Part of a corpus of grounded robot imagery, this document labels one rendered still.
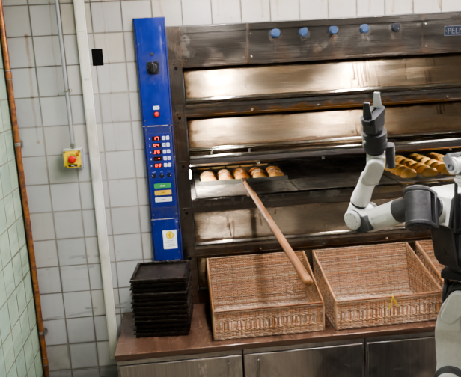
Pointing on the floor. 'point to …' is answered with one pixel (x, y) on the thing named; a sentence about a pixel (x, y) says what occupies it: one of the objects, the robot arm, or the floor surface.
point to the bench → (287, 351)
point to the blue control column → (155, 28)
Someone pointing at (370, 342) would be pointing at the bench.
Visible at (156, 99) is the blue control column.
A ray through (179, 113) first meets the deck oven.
